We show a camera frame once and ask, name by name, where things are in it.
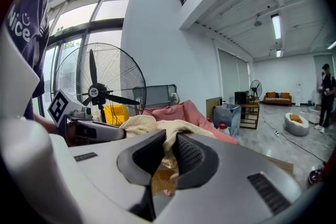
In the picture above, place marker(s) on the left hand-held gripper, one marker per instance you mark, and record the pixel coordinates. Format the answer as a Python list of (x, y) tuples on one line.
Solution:
[(61, 106)]

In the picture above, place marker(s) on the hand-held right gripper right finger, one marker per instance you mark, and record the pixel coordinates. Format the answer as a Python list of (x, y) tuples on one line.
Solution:
[(236, 165)]

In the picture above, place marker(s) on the grey bean bag seat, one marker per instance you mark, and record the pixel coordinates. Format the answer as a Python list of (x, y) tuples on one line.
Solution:
[(296, 127)]

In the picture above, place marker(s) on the white water dispenser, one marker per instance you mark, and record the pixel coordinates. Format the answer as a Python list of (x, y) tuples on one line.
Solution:
[(298, 94)]

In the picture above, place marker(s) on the large black standing fan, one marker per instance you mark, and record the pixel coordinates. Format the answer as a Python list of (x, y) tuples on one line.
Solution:
[(99, 81)]

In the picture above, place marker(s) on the wooden board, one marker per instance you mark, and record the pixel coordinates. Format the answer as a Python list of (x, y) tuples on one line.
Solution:
[(213, 107)]

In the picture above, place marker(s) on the grey fabric bin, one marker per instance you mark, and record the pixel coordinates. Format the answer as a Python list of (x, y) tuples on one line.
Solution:
[(228, 118)]

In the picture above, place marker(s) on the wooden slatted table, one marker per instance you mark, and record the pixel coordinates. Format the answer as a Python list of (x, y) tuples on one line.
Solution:
[(249, 115)]

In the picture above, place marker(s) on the flat cardboard sheet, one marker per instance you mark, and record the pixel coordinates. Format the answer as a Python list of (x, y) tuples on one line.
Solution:
[(281, 164)]

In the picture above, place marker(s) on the person's dark printed shirt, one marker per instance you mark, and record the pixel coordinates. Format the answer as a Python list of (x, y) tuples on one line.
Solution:
[(29, 21)]

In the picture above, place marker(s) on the white jug with red cap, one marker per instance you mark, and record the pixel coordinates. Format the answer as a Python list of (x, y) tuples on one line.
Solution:
[(223, 128)]

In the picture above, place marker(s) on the white round low table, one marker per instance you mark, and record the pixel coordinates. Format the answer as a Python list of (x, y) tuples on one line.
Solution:
[(315, 115)]

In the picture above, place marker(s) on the orange sofa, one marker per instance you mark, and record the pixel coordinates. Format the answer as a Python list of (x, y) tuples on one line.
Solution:
[(277, 98)]

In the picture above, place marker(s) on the pink seat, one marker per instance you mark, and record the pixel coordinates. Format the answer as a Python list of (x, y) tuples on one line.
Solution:
[(189, 115)]

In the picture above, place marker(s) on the black box appliance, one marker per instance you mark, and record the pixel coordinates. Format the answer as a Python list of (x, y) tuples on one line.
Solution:
[(241, 97)]

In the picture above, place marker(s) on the cream cloth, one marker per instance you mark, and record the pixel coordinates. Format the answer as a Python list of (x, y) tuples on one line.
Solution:
[(147, 123)]

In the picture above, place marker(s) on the person's left forearm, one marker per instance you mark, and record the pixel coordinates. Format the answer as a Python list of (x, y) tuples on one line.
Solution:
[(44, 122)]

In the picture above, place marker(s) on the orange cushion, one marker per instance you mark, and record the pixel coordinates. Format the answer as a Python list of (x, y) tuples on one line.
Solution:
[(295, 118)]

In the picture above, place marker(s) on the window with dark frame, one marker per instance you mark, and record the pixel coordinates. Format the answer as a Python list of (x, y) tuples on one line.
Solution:
[(78, 23)]

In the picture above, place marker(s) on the small black standing fan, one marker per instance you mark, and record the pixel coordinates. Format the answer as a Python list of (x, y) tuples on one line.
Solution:
[(256, 89)]

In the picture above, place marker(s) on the round ceiling lamp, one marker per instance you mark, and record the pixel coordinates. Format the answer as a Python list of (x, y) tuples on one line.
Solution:
[(257, 23)]

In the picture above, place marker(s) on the grey metal cage cart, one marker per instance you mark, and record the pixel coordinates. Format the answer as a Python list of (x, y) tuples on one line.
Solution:
[(157, 95)]

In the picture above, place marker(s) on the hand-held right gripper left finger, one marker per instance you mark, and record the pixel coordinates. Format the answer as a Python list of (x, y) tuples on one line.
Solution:
[(105, 165)]

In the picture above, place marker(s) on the yellow plastic crate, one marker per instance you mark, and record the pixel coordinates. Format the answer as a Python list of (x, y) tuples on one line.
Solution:
[(115, 114)]

